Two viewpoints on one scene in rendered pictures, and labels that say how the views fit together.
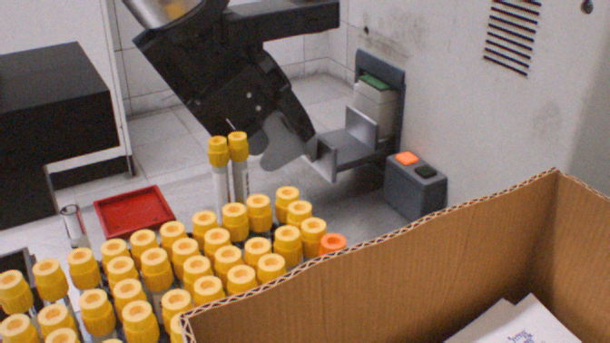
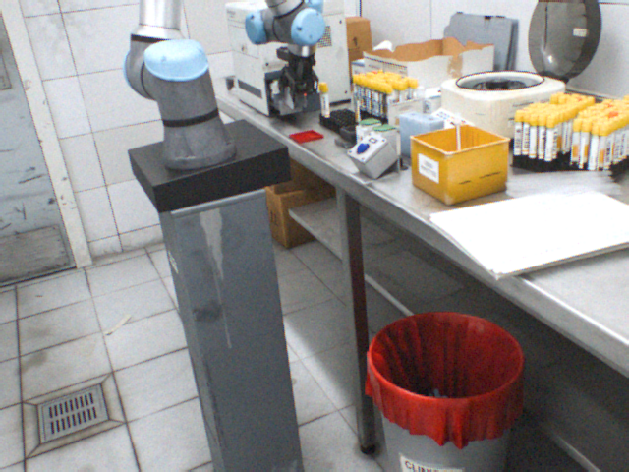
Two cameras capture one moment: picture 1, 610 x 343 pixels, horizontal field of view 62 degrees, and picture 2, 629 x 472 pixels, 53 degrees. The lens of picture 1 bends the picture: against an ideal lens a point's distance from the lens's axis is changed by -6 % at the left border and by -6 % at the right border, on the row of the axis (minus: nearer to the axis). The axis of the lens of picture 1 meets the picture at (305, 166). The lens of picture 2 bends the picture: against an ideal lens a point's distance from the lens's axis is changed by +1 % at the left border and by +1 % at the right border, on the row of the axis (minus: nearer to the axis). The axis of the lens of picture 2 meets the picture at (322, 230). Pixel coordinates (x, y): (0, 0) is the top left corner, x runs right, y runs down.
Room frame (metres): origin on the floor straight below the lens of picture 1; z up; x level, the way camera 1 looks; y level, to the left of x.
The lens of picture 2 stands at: (0.22, 1.72, 1.34)
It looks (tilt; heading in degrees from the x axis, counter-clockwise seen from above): 25 degrees down; 276
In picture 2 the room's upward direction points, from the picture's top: 6 degrees counter-clockwise
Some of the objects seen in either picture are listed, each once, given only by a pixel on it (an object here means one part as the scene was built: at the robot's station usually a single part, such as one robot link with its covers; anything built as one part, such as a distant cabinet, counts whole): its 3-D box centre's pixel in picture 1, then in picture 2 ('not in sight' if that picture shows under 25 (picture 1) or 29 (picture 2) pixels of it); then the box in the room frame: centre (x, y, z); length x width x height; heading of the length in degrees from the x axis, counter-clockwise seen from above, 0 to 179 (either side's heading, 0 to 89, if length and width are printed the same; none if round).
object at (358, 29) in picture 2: not in sight; (328, 43); (0.41, -0.73, 0.97); 0.31 x 0.23 x 0.18; 113
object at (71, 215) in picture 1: (86, 265); (357, 112); (0.28, 0.16, 0.93); 0.01 x 0.01 x 0.10; 27
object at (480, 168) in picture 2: not in sight; (458, 162); (0.08, 0.57, 0.92); 0.13 x 0.13 x 0.10; 27
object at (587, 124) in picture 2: not in sight; (584, 148); (-0.15, 0.57, 0.94); 0.02 x 0.02 x 0.11
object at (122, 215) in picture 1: (133, 212); (306, 136); (0.42, 0.17, 0.88); 0.07 x 0.07 x 0.01; 29
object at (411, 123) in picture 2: not in sight; (422, 140); (0.14, 0.41, 0.92); 0.10 x 0.07 x 0.10; 126
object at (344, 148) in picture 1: (394, 125); (277, 97); (0.52, -0.10, 0.92); 0.21 x 0.07 x 0.05; 119
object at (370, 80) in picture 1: (382, 80); not in sight; (0.51, -0.08, 0.98); 0.05 x 0.04 x 0.01; 29
